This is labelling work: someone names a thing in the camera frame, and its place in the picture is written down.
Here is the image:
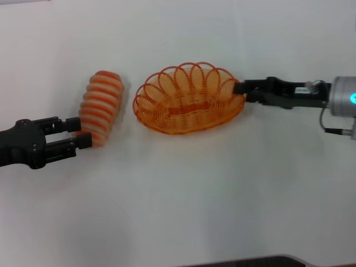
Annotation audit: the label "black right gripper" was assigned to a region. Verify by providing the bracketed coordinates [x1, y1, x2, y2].
[233, 76, 332, 110]

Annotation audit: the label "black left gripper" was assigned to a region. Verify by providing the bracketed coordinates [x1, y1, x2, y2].
[0, 116, 92, 170]

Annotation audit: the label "orange woven plastic basket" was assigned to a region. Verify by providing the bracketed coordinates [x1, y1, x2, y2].
[132, 61, 247, 136]

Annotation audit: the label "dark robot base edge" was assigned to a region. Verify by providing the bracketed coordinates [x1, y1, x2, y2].
[177, 255, 315, 267]

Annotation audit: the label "orange striped bread loaf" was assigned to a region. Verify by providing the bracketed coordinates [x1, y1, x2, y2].
[72, 71, 125, 147]

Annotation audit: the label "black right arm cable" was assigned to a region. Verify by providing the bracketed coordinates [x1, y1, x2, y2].
[319, 107, 356, 136]

